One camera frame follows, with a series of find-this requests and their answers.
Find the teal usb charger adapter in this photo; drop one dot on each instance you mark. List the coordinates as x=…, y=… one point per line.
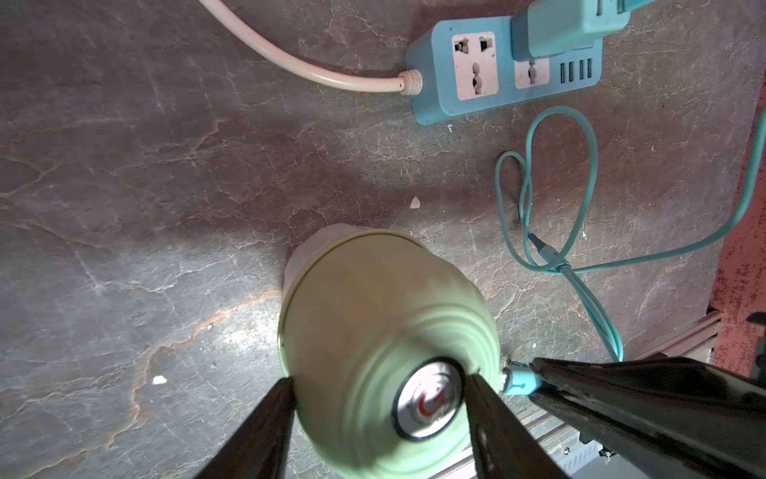
x=551, y=27

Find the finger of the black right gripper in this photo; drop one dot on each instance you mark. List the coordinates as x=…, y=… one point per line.
x=672, y=417

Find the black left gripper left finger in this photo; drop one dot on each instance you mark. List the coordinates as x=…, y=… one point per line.
x=259, y=448

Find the green meat grinder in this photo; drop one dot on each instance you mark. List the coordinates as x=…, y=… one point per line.
x=380, y=336

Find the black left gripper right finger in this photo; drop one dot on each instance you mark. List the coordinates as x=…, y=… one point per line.
x=502, y=446

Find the teal power strip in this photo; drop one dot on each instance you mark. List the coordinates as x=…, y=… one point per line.
x=467, y=67

